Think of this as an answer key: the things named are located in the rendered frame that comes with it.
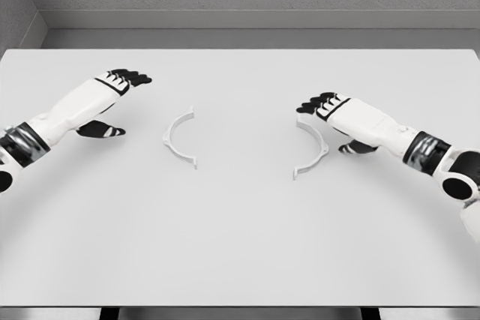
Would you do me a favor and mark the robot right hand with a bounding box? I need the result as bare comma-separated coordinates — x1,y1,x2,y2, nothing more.
295,91,404,156

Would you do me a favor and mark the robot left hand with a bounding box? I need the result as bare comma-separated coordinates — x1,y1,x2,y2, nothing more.
55,68,153,139

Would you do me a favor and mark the white half-ring pipe clamp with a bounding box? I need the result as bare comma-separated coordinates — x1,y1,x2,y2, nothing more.
162,105,199,170
292,115,330,181

